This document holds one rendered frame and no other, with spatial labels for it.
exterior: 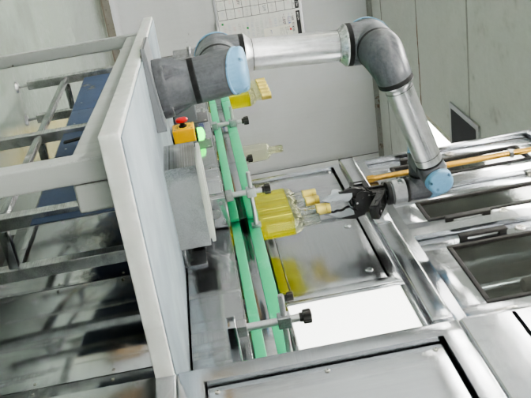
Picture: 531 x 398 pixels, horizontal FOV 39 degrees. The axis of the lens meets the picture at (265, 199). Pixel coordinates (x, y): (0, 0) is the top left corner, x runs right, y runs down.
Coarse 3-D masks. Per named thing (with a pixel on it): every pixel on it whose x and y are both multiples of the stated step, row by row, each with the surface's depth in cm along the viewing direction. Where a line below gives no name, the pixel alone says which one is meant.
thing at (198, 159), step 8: (200, 152) 197; (200, 160) 183; (200, 168) 182; (200, 176) 183; (200, 184) 184; (208, 192) 202; (208, 200) 186; (208, 208) 186; (208, 216) 187; (208, 224) 189
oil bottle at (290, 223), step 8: (264, 216) 220; (272, 216) 219; (280, 216) 218; (288, 216) 217; (296, 216) 217; (264, 224) 216; (272, 224) 216; (280, 224) 217; (288, 224) 217; (296, 224) 217; (264, 232) 217; (272, 232) 217; (280, 232) 218; (288, 232) 218; (296, 232) 218; (232, 240) 217
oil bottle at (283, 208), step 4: (284, 204) 226; (288, 204) 226; (292, 204) 225; (260, 208) 225; (264, 208) 225; (268, 208) 225; (272, 208) 224; (276, 208) 224; (280, 208) 223; (284, 208) 223; (288, 208) 223; (292, 208) 222; (296, 208) 223; (260, 212) 223; (264, 212) 223; (268, 212) 222; (272, 212) 222; (276, 212) 222; (300, 212) 224
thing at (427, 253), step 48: (480, 144) 294; (528, 144) 288; (480, 192) 258; (528, 192) 254; (384, 240) 231; (432, 240) 233; (480, 240) 228; (528, 240) 226; (432, 288) 202; (480, 288) 205; (528, 288) 203
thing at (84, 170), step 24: (48, 48) 254; (72, 48) 253; (96, 48) 254; (120, 48) 255; (120, 72) 190; (96, 120) 143; (96, 144) 126; (0, 168) 119; (24, 168) 117; (48, 168) 117; (72, 168) 117; (96, 168) 118; (0, 192) 117; (24, 192) 118; (96, 192) 119
